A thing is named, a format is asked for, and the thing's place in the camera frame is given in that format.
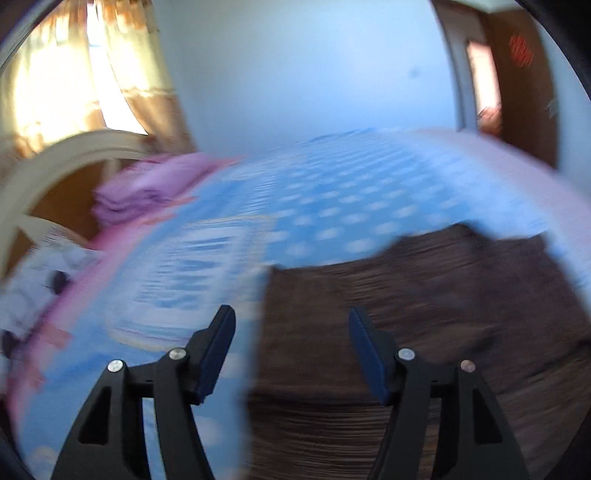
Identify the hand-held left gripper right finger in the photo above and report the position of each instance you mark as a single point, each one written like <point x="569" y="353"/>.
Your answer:
<point x="369" y="360"/>

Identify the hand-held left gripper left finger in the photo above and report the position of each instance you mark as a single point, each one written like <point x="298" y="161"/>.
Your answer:
<point x="216" y="357"/>

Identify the brown striped knit garment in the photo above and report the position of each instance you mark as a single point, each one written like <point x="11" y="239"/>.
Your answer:
<point x="415" y="300"/>

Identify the blue polka dot blanket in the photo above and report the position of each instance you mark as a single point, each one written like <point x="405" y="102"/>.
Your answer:
<point x="323" y="198"/>

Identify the folded purple quilt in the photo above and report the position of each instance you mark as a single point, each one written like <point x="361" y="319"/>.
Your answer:
<point x="147" y="189"/>

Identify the white printed pillow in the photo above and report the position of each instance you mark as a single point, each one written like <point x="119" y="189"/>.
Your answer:
<point x="37" y="265"/>

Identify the pale pink bed sheet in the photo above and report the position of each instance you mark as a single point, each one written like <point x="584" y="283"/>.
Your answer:
<point x="508" y="159"/>

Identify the cream wooden headboard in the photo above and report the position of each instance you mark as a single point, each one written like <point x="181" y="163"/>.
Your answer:
<point x="60" y="147"/>

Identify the brown wooden door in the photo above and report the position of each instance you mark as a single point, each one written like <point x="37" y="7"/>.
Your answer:
<point x="521" y="106"/>

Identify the beige patterned curtain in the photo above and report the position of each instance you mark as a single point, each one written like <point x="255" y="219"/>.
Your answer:
<point x="138" y="69"/>

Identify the red paper door decoration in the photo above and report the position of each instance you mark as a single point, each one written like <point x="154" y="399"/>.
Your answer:
<point x="521" y="50"/>

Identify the dark door frame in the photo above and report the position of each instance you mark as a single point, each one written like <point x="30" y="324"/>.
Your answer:
<point x="457" y="60"/>

